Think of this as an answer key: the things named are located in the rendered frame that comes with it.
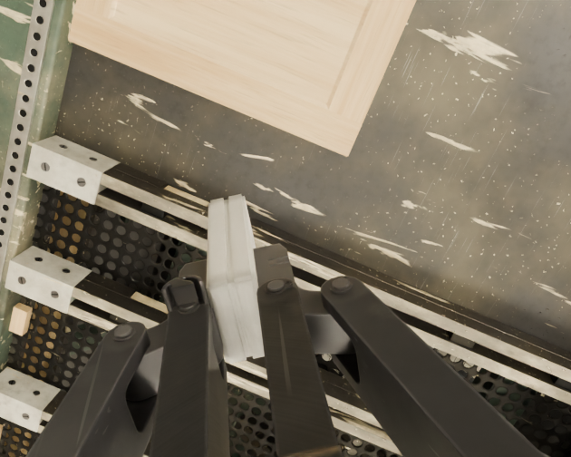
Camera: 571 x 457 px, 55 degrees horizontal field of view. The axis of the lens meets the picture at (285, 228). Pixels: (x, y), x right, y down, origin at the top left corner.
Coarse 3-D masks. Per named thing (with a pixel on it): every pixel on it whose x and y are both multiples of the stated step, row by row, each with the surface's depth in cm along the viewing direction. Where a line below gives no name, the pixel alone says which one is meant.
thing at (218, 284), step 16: (208, 208) 22; (224, 208) 22; (208, 224) 21; (224, 224) 20; (208, 240) 19; (224, 240) 19; (208, 256) 18; (224, 256) 18; (208, 272) 17; (224, 272) 17; (208, 288) 16; (224, 288) 16; (224, 304) 16; (224, 320) 17; (224, 336) 17; (240, 336) 17; (224, 352) 17; (240, 352) 17
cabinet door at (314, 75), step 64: (128, 0) 85; (192, 0) 83; (256, 0) 82; (320, 0) 80; (384, 0) 79; (128, 64) 88; (192, 64) 86; (256, 64) 85; (320, 64) 84; (384, 64) 82; (320, 128) 87
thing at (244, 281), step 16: (240, 208) 21; (240, 224) 20; (240, 240) 19; (240, 256) 18; (240, 272) 17; (240, 288) 16; (256, 288) 17; (240, 304) 17; (256, 304) 17; (240, 320) 17; (256, 320) 17; (256, 336) 17; (256, 352) 17
